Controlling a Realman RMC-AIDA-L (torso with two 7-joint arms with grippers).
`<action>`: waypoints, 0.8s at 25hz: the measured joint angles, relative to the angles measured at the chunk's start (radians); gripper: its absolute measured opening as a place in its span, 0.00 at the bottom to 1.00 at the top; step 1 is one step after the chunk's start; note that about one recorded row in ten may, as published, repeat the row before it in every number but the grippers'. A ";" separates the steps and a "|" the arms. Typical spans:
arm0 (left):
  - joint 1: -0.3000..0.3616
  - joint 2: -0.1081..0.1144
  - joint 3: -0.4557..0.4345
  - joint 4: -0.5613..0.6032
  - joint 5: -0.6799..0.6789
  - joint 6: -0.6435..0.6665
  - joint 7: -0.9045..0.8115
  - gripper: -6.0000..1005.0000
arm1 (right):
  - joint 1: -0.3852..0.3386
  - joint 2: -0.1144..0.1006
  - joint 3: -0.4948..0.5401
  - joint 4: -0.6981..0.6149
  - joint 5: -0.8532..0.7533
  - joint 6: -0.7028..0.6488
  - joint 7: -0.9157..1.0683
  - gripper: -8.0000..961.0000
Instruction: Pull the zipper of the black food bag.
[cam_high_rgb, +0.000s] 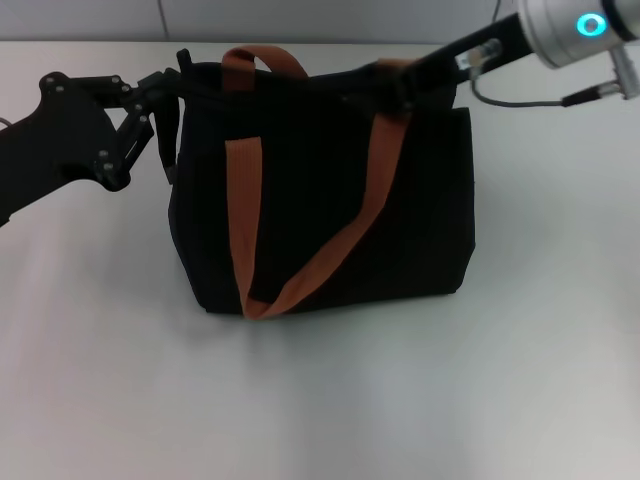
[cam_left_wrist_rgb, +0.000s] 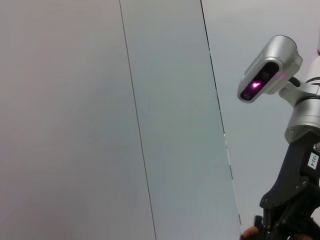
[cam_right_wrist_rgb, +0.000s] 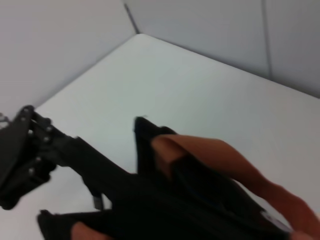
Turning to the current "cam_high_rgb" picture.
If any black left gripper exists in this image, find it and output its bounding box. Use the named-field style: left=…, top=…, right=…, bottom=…
left=0, top=69, right=181, bottom=229

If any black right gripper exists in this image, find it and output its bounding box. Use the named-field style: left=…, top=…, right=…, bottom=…
left=349, top=12, right=539, bottom=115

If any black bag with orange handles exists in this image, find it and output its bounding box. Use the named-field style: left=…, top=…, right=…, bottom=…
left=159, top=44, right=476, bottom=320

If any right gripper cable with connectors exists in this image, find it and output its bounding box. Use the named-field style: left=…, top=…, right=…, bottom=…
left=457, top=39, right=640, bottom=109

